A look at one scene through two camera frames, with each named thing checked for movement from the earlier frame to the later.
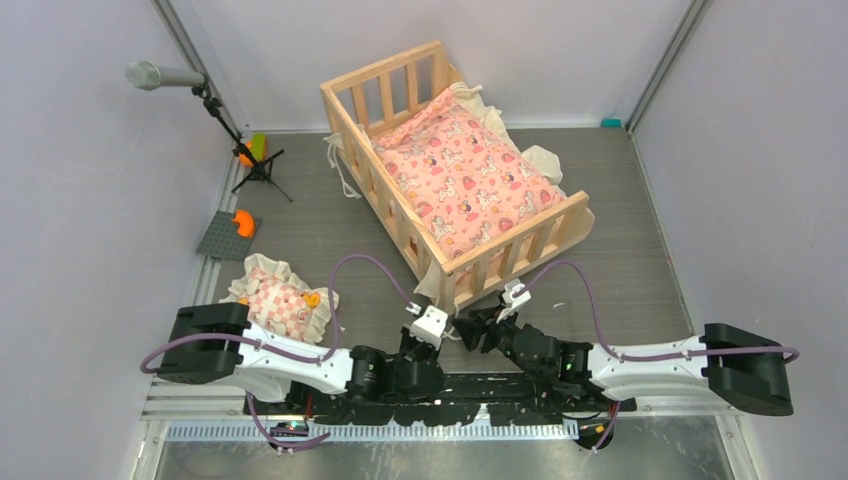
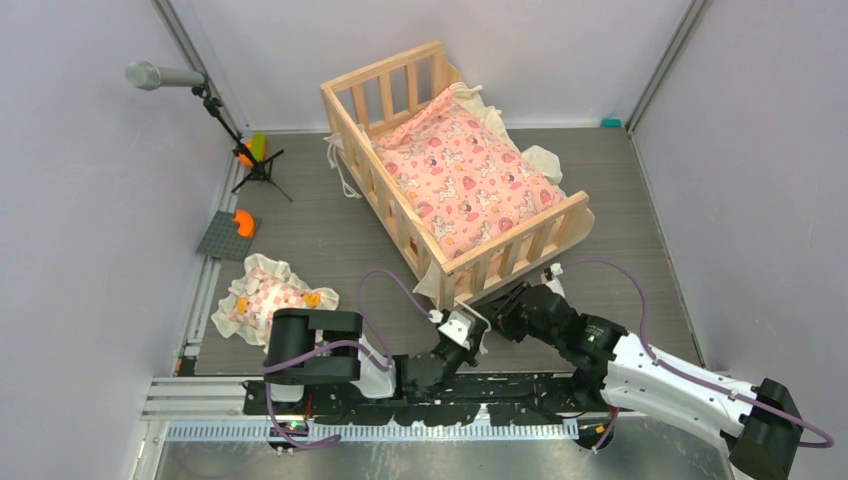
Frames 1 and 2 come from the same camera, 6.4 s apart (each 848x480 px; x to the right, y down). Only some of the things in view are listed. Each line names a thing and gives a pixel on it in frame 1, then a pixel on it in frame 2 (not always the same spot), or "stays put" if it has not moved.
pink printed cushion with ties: x=461 y=170 stays put
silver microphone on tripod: x=146 y=75 stays put
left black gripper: x=406 y=338 → x=474 y=341
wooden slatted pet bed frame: x=361 y=101 stays put
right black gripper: x=482 y=321 → x=502 y=311
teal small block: x=611 y=123 stays put
